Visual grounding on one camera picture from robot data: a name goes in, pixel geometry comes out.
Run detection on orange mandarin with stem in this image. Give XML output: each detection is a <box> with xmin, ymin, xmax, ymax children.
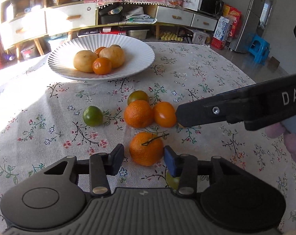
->
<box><xmin>129</xmin><ymin>132</ymin><xmax>170</xmax><ymax>166</ymax></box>

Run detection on yellow egg tray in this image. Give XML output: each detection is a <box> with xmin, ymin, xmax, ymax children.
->
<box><xmin>160</xmin><ymin>31</ymin><xmax>184</xmax><ymax>42</ymax></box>

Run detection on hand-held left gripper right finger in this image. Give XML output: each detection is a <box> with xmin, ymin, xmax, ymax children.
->
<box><xmin>164</xmin><ymin>146</ymin><xmax>239</xmax><ymax>197</ymax></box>

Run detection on white ribbed plate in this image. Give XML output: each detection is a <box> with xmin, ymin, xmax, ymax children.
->
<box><xmin>48</xmin><ymin>34</ymin><xmax>155</xmax><ymax>81</ymax></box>

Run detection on blue and white carton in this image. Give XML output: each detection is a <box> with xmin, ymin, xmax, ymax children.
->
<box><xmin>210</xmin><ymin>16</ymin><xmax>234</xmax><ymax>50</ymax></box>

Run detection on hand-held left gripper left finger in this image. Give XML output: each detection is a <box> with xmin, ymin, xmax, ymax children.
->
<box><xmin>43</xmin><ymin>144</ymin><xmax>125</xmax><ymax>197</ymax></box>

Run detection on small white sideboard drawer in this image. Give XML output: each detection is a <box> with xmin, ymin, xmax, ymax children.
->
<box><xmin>156</xmin><ymin>5</ymin><xmax>194</xmax><ymax>27</ymax></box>
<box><xmin>191</xmin><ymin>13</ymin><xmax>218</xmax><ymax>32</ymax></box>

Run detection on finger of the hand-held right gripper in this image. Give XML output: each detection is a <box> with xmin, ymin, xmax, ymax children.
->
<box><xmin>175</xmin><ymin>80</ymin><xmax>276</xmax><ymax>128</ymax></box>

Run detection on black microwave oven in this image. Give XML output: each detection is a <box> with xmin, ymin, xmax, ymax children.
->
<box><xmin>198</xmin><ymin>0</ymin><xmax>225</xmax><ymax>18</ymax></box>

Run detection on green tomato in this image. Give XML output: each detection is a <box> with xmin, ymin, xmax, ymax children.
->
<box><xmin>83</xmin><ymin>106</ymin><xmax>104</xmax><ymax>127</ymax></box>
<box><xmin>166</xmin><ymin>171</ymin><xmax>181</xmax><ymax>190</ymax></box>

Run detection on floral white tablecloth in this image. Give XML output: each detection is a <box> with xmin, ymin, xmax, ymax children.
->
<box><xmin>0</xmin><ymin>42</ymin><xmax>296</xmax><ymax>235</ymax></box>

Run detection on grey refrigerator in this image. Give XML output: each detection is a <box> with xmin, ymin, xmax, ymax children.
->
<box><xmin>229</xmin><ymin>0</ymin><xmax>277</xmax><ymax>53</ymax></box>

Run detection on clear storage box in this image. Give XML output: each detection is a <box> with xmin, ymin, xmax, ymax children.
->
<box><xmin>48</xmin><ymin>36</ymin><xmax>72</xmax><ymax>52</ymax></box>

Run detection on yellow round pear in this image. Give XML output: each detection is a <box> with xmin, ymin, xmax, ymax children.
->
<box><xmin>98</xmin><ymin>47</ymin><xmax>125</xmax><ymax>69</ymax></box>
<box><xmin>73</xmin><ymin>50</ymin><xmax>99</xmax><ymax>73</ymax></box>

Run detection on red cardboard box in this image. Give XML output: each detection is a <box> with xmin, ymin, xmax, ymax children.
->
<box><xmin>222</xmin><ymin>4</ymin><xmax>243</xmax><ymax>39</ymax></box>

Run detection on white drawer wooden handle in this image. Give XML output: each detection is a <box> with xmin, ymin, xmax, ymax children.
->
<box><xmin>45</xmin><ymin>2</ymin><xmax>97</xmax><ymax>37</ymax></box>
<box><xmin>1</xmin><ymin>15</ymin><xmax>48</xmax><ymax>50</ymax></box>

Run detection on white storage bin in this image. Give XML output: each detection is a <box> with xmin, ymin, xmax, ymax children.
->
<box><xmin>127</xmin><ymin>29</ymin><xmax>150</xmax><ymax>40</ymax></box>

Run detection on black box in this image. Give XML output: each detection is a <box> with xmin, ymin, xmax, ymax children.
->
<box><xmin>98</xmin><ymin>9</ymin><xmax>125</xmax><ymax>25</ymax></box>

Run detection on dark green-brown tomato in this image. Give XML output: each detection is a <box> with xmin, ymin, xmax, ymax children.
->
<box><xmin>127</xmin><ymin>90</ymin><xmax>149</xmax><ymax>106</ymax></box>

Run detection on blue plastic stool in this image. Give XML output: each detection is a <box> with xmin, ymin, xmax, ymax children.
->
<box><xmin>248</xmin><ymin>34</ymin><xmax>271</xmax><ymax>66</ymax></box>

